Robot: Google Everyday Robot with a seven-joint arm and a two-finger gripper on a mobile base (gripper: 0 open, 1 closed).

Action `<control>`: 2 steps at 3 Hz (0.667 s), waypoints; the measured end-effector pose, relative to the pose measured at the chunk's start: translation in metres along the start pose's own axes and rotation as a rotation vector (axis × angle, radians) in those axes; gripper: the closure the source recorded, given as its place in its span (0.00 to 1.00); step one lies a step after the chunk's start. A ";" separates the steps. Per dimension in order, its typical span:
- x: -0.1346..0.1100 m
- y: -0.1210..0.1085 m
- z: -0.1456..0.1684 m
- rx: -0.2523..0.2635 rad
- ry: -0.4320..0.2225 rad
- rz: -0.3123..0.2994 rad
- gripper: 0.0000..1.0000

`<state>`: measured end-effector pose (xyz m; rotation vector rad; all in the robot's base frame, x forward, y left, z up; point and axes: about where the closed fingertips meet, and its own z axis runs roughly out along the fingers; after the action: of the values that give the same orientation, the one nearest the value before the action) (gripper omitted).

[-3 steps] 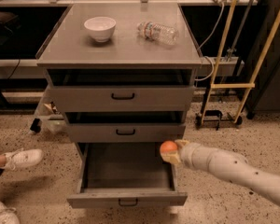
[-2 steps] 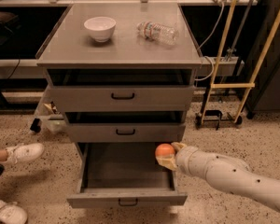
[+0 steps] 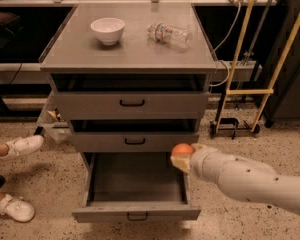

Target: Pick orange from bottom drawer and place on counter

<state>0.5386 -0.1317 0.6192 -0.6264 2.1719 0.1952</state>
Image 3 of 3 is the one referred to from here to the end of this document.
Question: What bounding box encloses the orange fruit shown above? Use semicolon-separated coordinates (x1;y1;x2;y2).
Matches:
171;143;194;156

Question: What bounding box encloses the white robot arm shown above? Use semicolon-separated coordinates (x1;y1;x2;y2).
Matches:
170;143;300;216

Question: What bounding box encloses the grey middle drawer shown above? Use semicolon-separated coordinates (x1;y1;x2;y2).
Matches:
71;119;199;152

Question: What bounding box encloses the grey drawer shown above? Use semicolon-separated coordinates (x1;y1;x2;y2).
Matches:
71;119;199;152
73;152;201;223
51;73;208;120

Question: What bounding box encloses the grey bottom drawer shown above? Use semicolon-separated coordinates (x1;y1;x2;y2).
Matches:
73;152;201;223

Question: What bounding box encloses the grey drawer cabinet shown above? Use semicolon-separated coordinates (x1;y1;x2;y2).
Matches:
38;2;218;172

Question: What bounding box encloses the grey top drawer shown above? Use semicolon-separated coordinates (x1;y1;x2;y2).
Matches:
51;73;208;120

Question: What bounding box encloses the clear plastic water bottle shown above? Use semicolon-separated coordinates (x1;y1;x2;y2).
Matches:
147;23;190;49

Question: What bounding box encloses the clear plastic bin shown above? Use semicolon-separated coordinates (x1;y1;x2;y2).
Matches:
37;95;71;143

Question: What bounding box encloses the white ceramic bowl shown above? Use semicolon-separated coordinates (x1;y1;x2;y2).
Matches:
90;18;125;45

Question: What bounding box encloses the white sneaker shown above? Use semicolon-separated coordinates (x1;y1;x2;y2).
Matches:
0;194;35;223
2;135;44;160

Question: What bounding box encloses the yellow hand truck frame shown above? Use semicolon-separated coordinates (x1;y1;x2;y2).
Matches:
209;0;300;139

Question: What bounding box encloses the white power cable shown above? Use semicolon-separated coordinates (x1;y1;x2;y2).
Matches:
209;0;243;88

